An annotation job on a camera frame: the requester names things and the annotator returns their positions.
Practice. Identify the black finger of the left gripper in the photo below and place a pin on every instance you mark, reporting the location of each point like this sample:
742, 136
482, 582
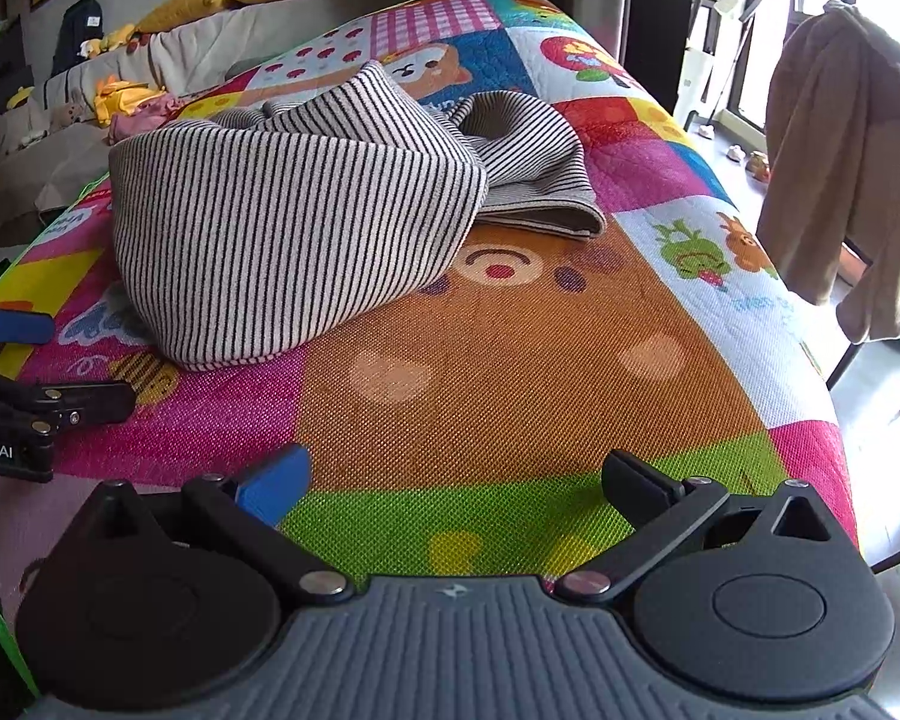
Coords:
82, 404

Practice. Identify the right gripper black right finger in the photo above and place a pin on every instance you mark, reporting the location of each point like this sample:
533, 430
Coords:
668, 517

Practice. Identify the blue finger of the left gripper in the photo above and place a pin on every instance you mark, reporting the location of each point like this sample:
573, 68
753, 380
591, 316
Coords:
24, 327

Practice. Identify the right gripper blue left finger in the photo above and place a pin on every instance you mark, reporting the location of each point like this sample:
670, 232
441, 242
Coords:
238, 515

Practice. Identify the striped knit sweater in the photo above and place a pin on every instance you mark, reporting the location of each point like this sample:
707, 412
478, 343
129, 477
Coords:
240, 238

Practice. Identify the colourful cartoon play mat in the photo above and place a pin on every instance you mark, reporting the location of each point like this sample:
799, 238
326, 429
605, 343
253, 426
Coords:
460, 430

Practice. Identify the pink cloth on sofa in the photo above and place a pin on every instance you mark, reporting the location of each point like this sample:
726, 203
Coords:
148, 115

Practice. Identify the yellow cloth on sofa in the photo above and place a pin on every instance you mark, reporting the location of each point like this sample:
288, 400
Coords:
113, 95

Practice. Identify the black metal chair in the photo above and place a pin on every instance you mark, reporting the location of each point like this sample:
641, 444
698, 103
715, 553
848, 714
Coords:
864, 367

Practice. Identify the dark blue backpack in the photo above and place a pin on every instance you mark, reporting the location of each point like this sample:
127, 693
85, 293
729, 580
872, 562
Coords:
81, 22

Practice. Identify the yellow cushion left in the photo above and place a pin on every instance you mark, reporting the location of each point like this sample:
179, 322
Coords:
174, 13

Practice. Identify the brown blanket on chair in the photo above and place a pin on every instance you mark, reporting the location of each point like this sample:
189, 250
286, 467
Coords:
833, 136

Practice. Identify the white exercise machine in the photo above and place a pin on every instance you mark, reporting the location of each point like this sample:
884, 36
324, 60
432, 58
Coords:
711, 51

